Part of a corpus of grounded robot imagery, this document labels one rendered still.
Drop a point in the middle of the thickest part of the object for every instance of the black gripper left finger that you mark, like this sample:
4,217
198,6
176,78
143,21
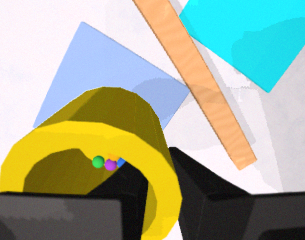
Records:
113,210

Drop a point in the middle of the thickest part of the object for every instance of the purple marble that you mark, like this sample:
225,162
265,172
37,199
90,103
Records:
110,165

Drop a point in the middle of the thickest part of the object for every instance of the green marble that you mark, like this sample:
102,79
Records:
98,161

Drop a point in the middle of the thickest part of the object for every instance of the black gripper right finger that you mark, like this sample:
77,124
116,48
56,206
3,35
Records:
212,208

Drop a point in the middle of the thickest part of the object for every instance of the yellow cup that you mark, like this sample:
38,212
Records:
56,157

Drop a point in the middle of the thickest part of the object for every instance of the light orange wooden bar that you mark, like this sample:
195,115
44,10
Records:
171,33

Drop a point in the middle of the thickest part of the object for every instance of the blue marble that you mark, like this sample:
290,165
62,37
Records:
120,162

